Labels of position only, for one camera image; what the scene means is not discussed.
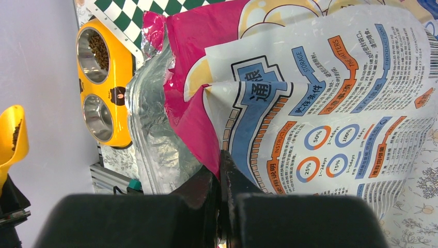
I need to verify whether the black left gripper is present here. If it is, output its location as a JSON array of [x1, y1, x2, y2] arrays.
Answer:
[[1, 175, 31, 247]]

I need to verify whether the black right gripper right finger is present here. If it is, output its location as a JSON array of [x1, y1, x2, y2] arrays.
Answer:
[[220, 151, 388, 247]]

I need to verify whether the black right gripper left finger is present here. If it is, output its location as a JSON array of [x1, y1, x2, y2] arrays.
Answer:
[[36, 167, 220, 247]]

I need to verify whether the yellow plastic scoop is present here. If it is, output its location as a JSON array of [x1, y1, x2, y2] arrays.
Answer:
[[1, 105, 29, 188]]

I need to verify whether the cat food bag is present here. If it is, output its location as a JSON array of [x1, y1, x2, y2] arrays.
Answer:
[[126, 1, 437, 218]]

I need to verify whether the yellow double pet bowl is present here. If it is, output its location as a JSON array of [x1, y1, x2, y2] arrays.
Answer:
[[76, 18, 135, 149]]

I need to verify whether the floral tablecloth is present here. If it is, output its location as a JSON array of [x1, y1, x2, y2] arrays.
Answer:
[[75, 1, 437, 247]]

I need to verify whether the green white checkered board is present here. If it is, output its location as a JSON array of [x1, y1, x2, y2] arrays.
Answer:
[[85, 0, 222, 66]]

